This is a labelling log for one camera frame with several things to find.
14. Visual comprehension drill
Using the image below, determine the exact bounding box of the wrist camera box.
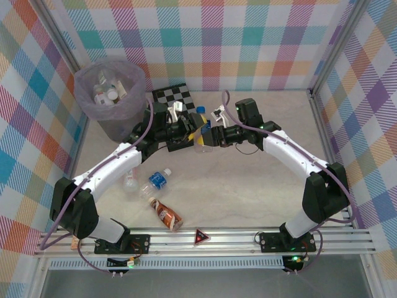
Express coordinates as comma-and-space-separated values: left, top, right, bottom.
167, 101, 184, 122
210, 105, 227, 124

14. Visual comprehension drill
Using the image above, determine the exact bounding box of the clear bottle blue label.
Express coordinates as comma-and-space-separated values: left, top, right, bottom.
138, 167, 173, 199

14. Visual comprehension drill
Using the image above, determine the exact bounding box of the black grey chessboard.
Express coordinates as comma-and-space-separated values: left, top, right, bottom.
151, 83, 202, 153

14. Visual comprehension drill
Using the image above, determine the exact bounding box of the red warning triangle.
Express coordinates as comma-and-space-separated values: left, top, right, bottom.
194, 228, 210, 248

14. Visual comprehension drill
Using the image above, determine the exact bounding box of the white slotted cable duct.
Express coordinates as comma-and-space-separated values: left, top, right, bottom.
49, 256, 285, 271

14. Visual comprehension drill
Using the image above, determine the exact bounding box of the grey metal base panel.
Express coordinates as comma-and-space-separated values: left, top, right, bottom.
30, 256, 382, 298

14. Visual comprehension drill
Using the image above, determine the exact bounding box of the clear bottle blue cap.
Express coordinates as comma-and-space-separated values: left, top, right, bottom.
194, 105, 215, 155

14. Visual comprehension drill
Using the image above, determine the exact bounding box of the aluminium front rail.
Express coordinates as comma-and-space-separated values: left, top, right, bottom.
32, 226, 375, 258

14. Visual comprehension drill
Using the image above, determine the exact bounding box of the brown label plastic bottle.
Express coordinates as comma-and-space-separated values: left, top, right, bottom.
148, 196, 184, 233

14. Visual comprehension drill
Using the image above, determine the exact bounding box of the thin black wire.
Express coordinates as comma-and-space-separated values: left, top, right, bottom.
234, 141, 264, 156

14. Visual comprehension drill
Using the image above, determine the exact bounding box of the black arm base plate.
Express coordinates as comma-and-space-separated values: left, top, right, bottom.
259, 230, 317, 254
94, 233, 151, 256

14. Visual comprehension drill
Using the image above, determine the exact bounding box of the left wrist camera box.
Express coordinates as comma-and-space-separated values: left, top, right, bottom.
167, 101, 184, 122

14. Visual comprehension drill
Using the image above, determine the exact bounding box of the grey translucent waste bin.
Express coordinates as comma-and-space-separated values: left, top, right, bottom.
73, 56, 150, 144

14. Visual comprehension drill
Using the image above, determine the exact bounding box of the small black controller board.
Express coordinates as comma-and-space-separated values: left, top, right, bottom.
107, 256, 140, 269
282, 255, 306, 274

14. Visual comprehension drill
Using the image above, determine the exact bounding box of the purple cable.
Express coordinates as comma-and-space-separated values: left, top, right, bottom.
32, 97, 156, 276
221, 89, 356, 276

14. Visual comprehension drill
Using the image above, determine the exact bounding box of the purple plastic bin liner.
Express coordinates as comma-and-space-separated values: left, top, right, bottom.
73, 56, 146, 122

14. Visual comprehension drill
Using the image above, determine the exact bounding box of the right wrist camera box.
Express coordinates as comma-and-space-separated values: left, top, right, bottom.
210, 105, 227, 124

